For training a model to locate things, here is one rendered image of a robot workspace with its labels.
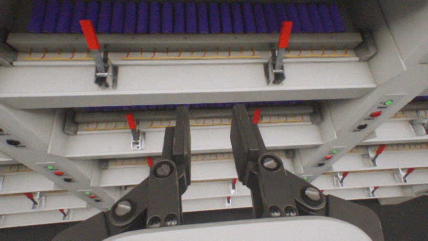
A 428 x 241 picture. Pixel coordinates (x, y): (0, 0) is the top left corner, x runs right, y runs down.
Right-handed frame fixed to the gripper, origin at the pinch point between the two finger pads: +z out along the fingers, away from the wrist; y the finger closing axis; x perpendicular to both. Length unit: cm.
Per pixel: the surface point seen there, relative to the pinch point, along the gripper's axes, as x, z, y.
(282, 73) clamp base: -6.4, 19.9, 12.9
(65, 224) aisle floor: -99, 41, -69
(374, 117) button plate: -17.8, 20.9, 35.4
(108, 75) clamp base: -5.8, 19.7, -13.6
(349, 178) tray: -64, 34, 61
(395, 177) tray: -64, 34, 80
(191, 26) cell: -1.6, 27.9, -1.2
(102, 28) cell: -1.8, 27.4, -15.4
